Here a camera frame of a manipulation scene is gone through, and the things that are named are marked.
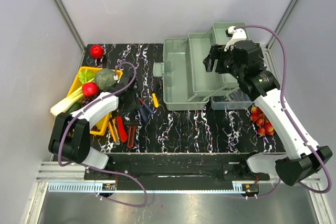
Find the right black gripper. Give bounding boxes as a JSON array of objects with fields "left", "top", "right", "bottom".
[{"left": 203, "top": 44, "right": 244, "bottom": 80}]

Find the clear grey plastic toolbox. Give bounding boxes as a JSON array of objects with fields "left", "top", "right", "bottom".
[{"left": 153, "top": 23, "right": 252, "bottom": 111}]

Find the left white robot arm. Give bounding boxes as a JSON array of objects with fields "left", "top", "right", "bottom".
[{"left": 48, "top": 75, "right": 136, "bottom": 179}]

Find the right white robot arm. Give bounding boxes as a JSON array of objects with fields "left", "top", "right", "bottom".
[{"left": 203, "top": 25, "right": 332, "bottom": 186}]

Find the blue screwdriver with red band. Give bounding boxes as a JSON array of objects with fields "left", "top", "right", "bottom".
[{"left": 140, "top": 99, "right": 154, "bottom": 115}]

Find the red utility knife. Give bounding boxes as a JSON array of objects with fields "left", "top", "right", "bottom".
[{"left": 115, "top": 116, "right": 128, "bottom": 143}]

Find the red radish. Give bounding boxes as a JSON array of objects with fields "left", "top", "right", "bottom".
[{"left": 82, "top": 82, "right": 99, "bottom": 97}]

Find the yellow plastic tray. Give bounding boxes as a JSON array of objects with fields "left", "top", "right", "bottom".
[{"left": 67, "top": 66, "right": 111, "bottom": 136}]

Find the dark red grape bunch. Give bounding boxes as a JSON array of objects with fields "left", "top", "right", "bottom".
[{"left": 80, "top": 96, "right": 96, "bottom": 107}]

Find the green lettuce leaf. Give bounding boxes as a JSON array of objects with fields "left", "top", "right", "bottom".
[{"left": 78, "top": 69, "right": 96, "bottom": 84}]

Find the white green leek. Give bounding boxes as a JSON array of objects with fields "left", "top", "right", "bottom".
[{"left": 50, "top": 80, "right": 84, "bottom": 117}]

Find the red tomato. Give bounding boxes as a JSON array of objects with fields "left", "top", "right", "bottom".
[{"left": 90, "top": 45, "right": 104, "bottom": 59}]

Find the red cherry bunch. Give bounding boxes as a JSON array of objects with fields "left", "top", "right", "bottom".
[{"left": 250, "top": 106, "right": 275, "bottom": 136}]

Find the yellow handled screwdriver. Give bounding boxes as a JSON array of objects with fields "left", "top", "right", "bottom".
[{"left": 152, "top": 93, "right": 159, "bottom": 108}]

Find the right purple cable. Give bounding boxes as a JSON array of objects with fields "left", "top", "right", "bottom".
[{"left": 230, "top": 24, "right": 332, "bottom": 200}]

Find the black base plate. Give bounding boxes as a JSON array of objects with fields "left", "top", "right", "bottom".
[{"left": 83, "top": 152, "right": 271, "bottom": 190}]

